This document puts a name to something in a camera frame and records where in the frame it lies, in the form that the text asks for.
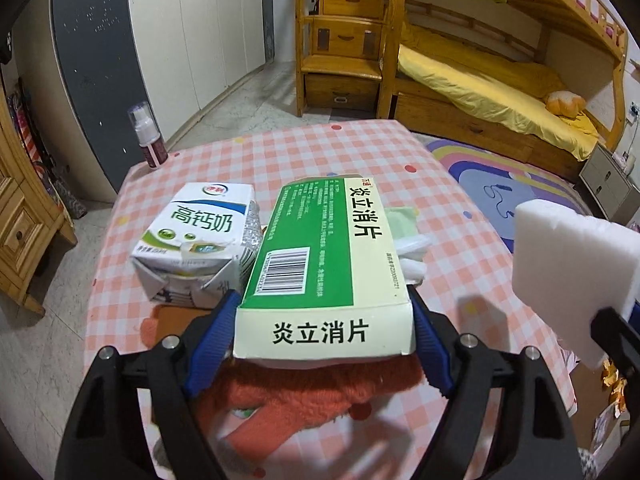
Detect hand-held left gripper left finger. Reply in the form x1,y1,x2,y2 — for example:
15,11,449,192
55,287,246,480

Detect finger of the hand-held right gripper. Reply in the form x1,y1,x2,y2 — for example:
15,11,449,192
590,306,640,396

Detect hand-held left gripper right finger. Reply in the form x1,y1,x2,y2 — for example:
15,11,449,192
407,282,583,480

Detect white foam block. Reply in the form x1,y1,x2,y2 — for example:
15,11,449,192
512,200,640,368

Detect white milk carton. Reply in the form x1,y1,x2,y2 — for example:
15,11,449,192
130,182,263,308

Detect green and white medicine box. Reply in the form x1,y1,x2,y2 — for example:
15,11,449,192
232,175,418,361

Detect white crumpled plastic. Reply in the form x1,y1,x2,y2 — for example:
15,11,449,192
395,232,431,287

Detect orange fluffy towel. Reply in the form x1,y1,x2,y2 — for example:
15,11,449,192
140,305,426,461

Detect light green cloth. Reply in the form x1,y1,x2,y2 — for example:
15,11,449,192
385,205,418,242

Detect grey nightstand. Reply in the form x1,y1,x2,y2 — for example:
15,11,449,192
580,142,639,224

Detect rainbow pattern rug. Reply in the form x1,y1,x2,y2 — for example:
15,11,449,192
425,139,593,257

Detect clear cap spray bottle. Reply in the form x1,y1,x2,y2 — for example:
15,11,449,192
127,101,168,171

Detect pink checkered tablecloth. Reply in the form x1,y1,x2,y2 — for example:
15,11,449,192
82,120,581,480

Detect wooden cabinet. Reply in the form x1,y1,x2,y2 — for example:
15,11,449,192
0,95,79,316

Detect orange and white plush toy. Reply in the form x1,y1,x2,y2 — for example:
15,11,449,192
545,91,586,119

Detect yellow bed sheet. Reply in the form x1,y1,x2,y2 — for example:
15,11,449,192
397,22,601,161

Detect white and grey wardrobe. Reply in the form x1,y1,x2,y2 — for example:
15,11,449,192
50,0,276,202

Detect wooden stair drawers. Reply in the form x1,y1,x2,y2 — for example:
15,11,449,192
295,0,397,119

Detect wooden bunk bed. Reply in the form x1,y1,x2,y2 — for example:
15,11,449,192
385,0,632,181

